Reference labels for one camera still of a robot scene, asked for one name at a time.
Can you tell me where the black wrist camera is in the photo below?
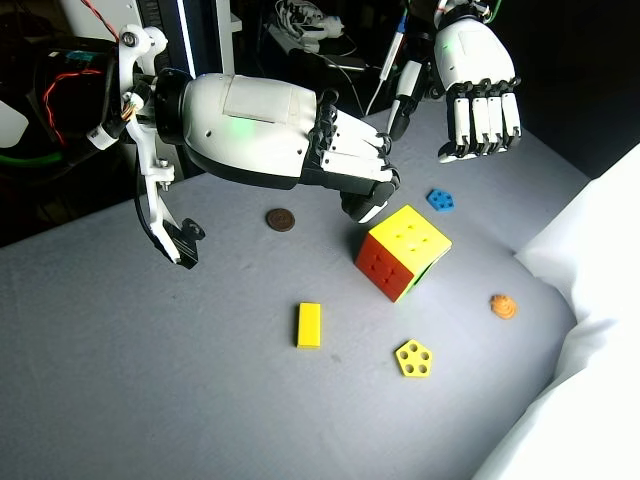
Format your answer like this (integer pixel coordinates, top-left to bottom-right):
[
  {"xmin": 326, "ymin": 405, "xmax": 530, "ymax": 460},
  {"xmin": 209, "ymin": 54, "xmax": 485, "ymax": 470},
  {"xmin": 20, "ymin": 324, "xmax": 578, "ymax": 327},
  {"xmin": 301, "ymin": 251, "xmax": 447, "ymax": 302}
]
[{"xmin": 167, "ymin": 218, "xmax": 207, "ymax": 271}]

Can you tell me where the yellow rectangular block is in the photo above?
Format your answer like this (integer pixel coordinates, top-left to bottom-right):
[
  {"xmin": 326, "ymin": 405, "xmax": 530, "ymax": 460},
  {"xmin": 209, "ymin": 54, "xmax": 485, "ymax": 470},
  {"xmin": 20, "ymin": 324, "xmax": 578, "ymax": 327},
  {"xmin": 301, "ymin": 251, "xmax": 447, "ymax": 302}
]
[{"xmin": 296, "ymin": 301, "xmax": 323, "ymax": 350}]

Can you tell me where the brown round disc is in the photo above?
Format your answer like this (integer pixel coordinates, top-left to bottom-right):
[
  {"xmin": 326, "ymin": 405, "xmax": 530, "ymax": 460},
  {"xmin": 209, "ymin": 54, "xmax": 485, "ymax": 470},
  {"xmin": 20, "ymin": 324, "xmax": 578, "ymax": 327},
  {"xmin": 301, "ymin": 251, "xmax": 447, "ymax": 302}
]
[{"xmin": 265, "ymin": 207, "xmax": 296, "ymax": 233}]

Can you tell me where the blue pentagon with holes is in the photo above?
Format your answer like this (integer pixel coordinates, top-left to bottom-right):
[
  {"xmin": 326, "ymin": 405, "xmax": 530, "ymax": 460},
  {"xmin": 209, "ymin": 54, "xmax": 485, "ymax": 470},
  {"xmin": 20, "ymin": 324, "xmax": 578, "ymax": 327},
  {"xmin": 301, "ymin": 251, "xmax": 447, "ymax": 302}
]
[{"xmin": 426, "ymin": 188, "xmax": 457, "ymax": 213}]

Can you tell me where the grey table cloth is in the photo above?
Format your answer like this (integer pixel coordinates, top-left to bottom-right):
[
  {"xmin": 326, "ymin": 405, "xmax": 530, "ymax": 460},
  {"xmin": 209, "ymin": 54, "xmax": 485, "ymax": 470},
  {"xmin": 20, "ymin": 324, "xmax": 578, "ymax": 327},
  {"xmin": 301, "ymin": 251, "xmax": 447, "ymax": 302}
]
[{"xmin": 0, "ymin": 97, "xmax": 592, "ymax": 480}]

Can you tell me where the colourful puzzle cube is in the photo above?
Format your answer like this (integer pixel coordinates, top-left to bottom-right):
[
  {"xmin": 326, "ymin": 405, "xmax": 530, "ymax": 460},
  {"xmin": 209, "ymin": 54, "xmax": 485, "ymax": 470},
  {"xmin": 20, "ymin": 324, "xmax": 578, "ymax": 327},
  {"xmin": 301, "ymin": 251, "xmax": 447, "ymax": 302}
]
[{"xmin": 354, "ymin": 203, "xmax": 454, "ymax": 304}]

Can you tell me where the white device with cables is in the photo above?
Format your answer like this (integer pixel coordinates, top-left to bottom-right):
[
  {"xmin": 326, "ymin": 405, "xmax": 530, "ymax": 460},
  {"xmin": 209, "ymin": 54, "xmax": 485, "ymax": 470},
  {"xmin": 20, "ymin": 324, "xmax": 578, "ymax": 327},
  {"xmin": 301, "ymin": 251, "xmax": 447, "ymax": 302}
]
[{"xmin": 267, "ymin": 0, "xmax": 346, "ymax": 54}]

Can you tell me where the grey flat device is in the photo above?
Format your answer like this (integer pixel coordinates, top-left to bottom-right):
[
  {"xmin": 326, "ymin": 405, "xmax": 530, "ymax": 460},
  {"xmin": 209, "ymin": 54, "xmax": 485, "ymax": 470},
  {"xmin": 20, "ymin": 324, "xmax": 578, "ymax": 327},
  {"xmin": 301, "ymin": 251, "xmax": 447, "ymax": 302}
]
[{"xmin": 319, "ymin": 52, "xmax": 369, "ymax": 72}]

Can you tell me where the white probe with blue cap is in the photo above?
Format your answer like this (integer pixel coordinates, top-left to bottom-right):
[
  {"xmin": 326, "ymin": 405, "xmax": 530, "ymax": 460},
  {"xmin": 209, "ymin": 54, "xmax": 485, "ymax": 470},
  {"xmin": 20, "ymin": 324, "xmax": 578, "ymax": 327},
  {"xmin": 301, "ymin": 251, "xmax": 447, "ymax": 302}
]
[{"xmin": 364, "ymin": 14, "xmax": 407, "ymax": 117}]

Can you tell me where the yellow pentagon with holes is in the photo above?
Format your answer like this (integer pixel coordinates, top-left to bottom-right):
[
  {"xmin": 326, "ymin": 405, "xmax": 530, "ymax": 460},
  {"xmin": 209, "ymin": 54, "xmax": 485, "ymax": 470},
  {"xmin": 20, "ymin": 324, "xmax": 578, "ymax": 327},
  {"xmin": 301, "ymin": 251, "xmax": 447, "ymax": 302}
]
[{"xmin": 394, "ymin": 339, "xmax": 434, "ymax": 379}]

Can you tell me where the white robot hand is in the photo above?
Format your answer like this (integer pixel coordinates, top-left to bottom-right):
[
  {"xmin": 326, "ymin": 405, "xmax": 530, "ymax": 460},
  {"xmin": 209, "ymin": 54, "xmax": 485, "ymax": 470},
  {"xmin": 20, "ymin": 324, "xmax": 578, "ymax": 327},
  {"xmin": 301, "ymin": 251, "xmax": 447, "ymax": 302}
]
[
  {"xmin": 386, "ymin": 16, "xmax": 525, "ymax": 165},
  {"xmin": 180, "ymin": 72, "xmax": 402, "ymax": 225}
]

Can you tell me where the white cabinet with light strip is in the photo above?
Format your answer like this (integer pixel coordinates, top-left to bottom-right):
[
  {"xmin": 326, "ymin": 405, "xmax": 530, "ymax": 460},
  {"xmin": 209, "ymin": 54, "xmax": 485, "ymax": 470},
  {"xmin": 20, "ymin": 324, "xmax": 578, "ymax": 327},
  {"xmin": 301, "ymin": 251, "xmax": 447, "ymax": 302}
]
[{"xmin": 59, "ymin": 0, "xmax": 244, "ymax": 77}]

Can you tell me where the orange swirl toy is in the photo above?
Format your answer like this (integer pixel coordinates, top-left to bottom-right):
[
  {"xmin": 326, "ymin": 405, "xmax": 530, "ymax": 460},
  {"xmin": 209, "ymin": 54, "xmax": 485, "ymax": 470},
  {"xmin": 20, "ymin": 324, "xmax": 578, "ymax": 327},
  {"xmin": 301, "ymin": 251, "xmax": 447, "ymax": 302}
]
[{"xmin": 489, "ymin": 294, "xmax": 519, "ymax": 320}]

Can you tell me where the white sheet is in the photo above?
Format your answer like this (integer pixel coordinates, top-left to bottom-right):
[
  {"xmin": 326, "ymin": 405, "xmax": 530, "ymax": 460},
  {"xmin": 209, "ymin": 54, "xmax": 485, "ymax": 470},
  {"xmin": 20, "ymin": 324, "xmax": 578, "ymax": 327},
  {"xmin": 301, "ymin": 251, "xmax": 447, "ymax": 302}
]
[{"xmin": 472, "ymin": 142, "xmax": 640, "ymax": 480}]

